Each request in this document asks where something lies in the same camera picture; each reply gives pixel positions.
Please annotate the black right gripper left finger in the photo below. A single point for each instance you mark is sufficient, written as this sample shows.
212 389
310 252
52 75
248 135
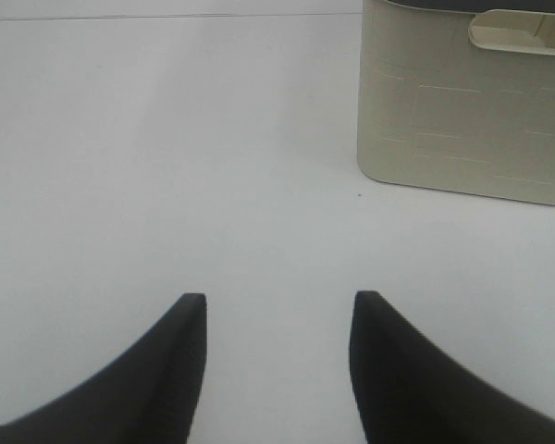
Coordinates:
148 394

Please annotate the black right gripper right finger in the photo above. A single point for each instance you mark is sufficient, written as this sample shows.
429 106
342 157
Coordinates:
408 390

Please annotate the beige plastic bin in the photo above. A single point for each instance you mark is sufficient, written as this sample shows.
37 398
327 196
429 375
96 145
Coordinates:
459 96

